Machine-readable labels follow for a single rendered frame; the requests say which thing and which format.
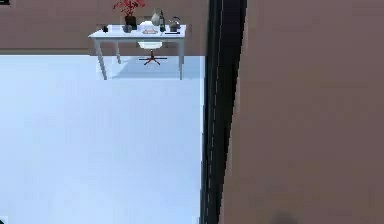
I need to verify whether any grey vase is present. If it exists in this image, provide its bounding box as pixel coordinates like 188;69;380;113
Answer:
150;8;162;27

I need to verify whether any white swivel chair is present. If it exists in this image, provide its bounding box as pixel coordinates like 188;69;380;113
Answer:
137;20;168;66

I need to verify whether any grey kettle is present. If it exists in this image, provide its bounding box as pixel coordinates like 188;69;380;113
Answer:
168;16;182;33

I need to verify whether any white table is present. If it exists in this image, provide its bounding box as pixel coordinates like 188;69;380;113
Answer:
88;24;188;81

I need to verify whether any dark bottle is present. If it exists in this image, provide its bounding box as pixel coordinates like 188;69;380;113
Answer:
159;9;167;33

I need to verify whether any red house plant black pot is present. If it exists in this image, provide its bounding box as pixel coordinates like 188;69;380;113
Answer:
112;0;147;31

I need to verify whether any black door frame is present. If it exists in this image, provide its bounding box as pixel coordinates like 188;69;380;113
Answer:
199;0;249;224

